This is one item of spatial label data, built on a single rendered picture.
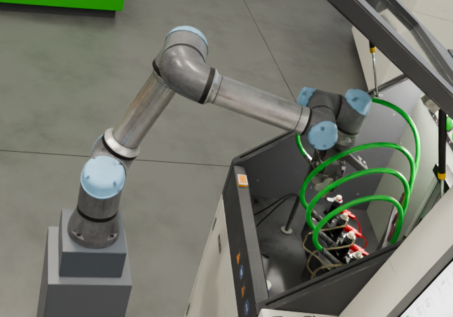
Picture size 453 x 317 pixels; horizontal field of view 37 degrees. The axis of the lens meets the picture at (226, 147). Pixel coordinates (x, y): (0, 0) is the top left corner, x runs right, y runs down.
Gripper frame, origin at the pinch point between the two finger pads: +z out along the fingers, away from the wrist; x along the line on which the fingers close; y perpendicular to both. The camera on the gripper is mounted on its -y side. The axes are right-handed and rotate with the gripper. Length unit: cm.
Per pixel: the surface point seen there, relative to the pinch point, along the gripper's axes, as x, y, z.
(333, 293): 35.0, 3.9, 5.2
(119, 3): -326, 59, 97
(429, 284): 52, -7, -18
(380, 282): 39.1, -4.6, -4.3
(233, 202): -17.6, 21.6, 21.7
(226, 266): -3.1, 21.6, 37.4
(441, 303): 58, -8, -19
